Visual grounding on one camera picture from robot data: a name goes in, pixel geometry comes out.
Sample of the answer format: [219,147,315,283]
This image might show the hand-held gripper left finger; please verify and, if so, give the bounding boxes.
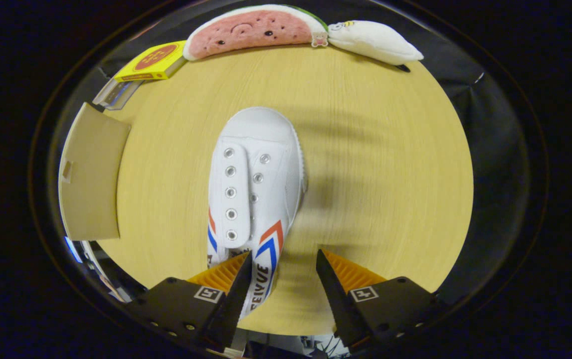
[127,251,254,356]

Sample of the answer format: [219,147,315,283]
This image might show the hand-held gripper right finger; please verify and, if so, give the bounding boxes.
[316,248,446,352]

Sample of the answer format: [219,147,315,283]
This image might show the white canvas shoe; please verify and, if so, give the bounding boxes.
[207,106,309,320]

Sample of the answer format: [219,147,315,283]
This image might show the cream storage box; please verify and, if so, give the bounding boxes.
[59,102,132,241]

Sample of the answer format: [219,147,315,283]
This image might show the beige book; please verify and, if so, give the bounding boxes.
[92,80,132,111]

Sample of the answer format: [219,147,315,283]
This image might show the white plush toy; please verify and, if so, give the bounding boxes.
[327,20,424,68]

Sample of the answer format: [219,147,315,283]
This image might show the yellow book with red circle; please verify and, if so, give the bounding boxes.
[114,41,187,82]

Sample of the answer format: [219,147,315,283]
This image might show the watermelon slice plush toy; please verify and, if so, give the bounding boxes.
[183,4,329,61]

